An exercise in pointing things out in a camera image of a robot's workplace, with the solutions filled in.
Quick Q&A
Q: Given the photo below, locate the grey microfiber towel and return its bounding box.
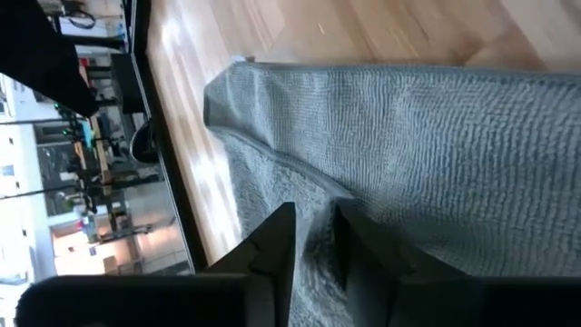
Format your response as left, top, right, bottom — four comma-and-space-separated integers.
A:
202, 60, 581, 327

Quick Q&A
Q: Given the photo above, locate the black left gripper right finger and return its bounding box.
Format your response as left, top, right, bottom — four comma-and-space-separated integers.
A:
333, 202, 478, 327

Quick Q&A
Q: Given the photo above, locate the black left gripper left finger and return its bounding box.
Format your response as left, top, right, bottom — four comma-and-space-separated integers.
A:
203, 202, 297, 327

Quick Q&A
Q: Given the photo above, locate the black frame hook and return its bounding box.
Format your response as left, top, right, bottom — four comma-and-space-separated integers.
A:
129, 120, 160, 165

